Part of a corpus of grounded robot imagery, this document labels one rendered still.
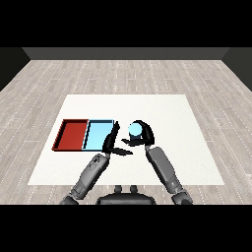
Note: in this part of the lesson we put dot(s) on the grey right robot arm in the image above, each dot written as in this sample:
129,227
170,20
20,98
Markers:
166,173

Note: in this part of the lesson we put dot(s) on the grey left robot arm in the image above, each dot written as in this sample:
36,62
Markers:
89,176

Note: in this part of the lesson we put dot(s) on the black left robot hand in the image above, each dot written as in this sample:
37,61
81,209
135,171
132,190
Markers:
109,142

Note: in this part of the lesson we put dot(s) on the dark grey robot body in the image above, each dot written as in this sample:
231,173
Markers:
126,197

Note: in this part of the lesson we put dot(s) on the red shallow open box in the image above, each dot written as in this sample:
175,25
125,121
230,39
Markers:
73,135

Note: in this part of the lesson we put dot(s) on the small blue can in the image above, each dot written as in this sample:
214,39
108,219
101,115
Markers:
135,129

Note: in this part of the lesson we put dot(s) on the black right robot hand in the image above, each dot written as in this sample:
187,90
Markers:
148,134

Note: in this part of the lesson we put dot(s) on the light blue shallow open box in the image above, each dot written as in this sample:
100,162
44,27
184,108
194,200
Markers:
97,134

